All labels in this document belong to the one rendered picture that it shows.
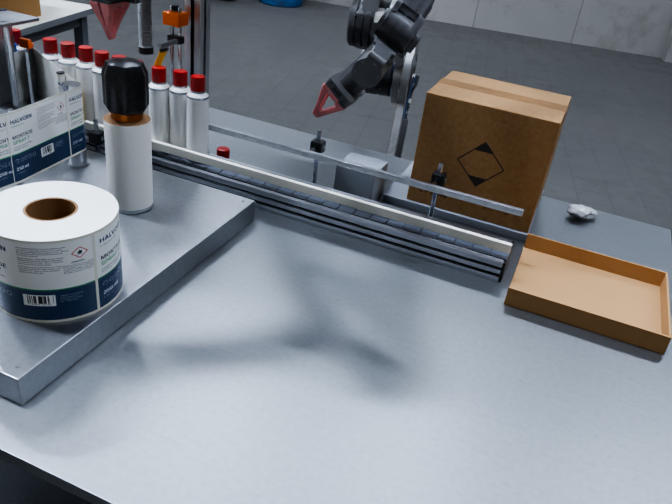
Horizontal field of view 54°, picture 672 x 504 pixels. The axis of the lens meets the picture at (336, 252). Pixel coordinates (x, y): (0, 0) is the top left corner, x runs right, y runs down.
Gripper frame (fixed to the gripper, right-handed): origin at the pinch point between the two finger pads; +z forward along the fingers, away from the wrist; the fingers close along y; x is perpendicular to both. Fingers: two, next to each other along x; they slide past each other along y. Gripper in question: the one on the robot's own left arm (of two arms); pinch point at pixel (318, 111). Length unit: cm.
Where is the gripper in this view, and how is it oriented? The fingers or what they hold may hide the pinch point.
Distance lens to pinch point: 142.0
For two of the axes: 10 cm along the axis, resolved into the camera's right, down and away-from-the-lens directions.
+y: -3.6, 4.1, -8.4
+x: 6.3, 7.7, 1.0
